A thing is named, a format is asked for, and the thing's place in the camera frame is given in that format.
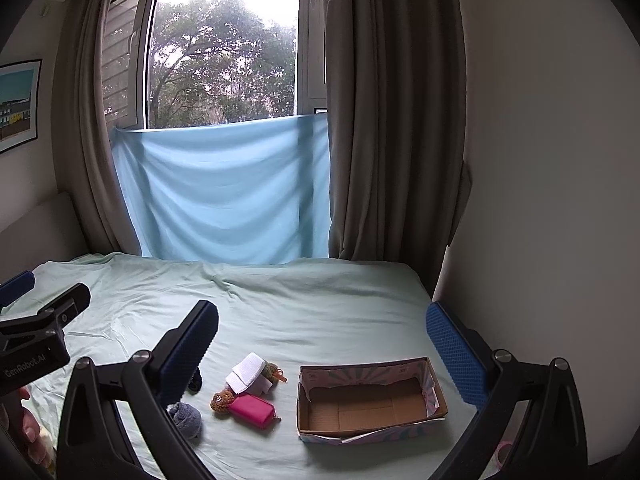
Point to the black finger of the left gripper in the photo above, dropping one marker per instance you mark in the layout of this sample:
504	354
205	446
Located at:
65	308

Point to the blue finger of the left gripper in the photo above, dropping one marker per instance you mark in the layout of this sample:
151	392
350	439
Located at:
16	287

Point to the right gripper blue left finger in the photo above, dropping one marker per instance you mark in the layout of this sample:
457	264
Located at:
177	356

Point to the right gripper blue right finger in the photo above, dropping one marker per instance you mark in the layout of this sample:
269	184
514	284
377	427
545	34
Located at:
468	359

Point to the black hair scrunchie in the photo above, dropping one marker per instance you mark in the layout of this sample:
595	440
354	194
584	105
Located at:
196	382

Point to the grey fuzzy sock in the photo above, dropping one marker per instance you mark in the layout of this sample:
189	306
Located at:
187	419

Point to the white paper towel stack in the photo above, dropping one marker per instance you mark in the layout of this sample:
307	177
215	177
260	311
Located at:
249	368

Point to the pink zip pouch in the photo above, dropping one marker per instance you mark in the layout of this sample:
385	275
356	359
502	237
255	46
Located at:
253	410

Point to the person's left hand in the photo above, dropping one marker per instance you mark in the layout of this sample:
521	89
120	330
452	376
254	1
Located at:
30	431

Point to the brown fuzzy scrunchie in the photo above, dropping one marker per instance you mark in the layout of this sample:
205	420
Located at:
221	401

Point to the beige headboard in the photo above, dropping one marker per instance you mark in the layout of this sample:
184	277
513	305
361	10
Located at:
49	232

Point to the light green bed sheet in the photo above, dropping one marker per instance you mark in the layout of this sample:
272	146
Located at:
306	312

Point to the green orange plush toy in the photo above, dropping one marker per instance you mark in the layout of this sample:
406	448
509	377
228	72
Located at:
273	373

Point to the cardboard box with pink lining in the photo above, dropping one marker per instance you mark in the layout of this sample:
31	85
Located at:
367	403

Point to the left brown curtain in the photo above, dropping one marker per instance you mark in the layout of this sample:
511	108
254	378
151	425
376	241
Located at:
81	148

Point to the brown curtain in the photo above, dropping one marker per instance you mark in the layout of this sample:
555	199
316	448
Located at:
81	148
396	90

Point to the light blue hanging sheet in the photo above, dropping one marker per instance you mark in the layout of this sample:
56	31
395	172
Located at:
245	193

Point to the right brown curtain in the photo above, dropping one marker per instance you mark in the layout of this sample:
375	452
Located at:
396	90

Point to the framed wall picture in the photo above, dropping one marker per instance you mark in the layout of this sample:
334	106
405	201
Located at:
19	89

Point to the window with white frame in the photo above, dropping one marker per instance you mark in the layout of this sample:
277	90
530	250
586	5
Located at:
187	63

